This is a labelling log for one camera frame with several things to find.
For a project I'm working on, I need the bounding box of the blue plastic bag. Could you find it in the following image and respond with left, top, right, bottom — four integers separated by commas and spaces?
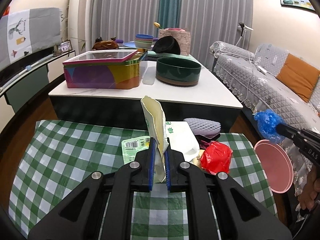
254, 109, 286, 144

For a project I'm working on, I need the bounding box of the cream torn paper packaging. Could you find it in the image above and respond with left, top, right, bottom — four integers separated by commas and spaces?
140, 96, 169, 183

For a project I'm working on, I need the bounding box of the pink plastic trash bin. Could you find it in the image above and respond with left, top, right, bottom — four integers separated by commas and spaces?
254, 139, 293, 194

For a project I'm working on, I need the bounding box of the person's right hand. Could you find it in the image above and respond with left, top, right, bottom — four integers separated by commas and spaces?
298, 165, 319, 210

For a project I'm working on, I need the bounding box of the red plastic bag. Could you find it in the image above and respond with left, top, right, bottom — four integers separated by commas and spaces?
200, 141, 233, 175

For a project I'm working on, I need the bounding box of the orange cushion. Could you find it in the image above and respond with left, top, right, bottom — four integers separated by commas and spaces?
276, 54, 319, 102

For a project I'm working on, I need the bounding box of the green white checkered tablecloth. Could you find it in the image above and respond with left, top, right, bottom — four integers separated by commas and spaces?
9, 120, 277, 239

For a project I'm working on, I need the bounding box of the grey quilted sofa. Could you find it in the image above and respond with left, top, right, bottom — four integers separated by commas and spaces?
209, 40, 320, 221

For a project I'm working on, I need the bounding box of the green label packet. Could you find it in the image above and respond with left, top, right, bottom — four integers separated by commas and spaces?
121, 136, 150, 164

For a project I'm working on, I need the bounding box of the white bag green print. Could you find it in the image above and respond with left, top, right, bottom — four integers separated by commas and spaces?
165, 121, 200, 162

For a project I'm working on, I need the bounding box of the white top coffee table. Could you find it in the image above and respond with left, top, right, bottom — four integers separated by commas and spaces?
49, 67, 242, 132

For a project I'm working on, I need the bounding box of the white clip lamp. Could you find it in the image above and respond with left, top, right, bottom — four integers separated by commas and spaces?
236, 22, 254, 46

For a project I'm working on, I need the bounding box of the dark green round tin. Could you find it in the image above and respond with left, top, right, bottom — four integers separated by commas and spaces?
156, 57, 202, 87

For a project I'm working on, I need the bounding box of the colourful rectangular tin box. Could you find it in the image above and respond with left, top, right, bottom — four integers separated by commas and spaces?
63, 48, 148, 89

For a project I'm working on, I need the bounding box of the pink lace basket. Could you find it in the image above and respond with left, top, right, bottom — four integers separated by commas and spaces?
158, 28, 191, 56

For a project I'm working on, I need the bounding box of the grey pleated curtain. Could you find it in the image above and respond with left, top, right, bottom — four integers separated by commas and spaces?
86, 0, 253, 67

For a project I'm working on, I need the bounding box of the white black tv cabinet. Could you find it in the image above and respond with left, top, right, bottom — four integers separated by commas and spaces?
0, 49, 76, 113

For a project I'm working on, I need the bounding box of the frosted plastic tube case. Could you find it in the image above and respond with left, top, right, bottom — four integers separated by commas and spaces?
140, 61, 156, 86

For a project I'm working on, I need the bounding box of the black hat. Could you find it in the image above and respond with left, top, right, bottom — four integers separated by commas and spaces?
152, 36, 181, 55

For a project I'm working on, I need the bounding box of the mint green flat tray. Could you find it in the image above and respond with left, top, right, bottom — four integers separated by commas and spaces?
148, 50, 161, 57

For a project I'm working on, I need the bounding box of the brown figurine ornament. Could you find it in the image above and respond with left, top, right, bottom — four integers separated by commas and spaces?
92, 37, 119, 50

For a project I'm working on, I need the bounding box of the teal curtain panel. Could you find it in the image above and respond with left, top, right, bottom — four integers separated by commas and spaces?
158, 0, 181, 29

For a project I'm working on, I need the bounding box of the stack of coloured bowls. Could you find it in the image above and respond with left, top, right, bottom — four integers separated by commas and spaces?
135, 34, 153, 49

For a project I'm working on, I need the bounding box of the grey cloth covered television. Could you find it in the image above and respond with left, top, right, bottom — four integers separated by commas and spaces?
1, 8, 62, 70

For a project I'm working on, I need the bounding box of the white power cable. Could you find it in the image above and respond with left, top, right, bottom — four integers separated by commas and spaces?
235, 29, 268, 98

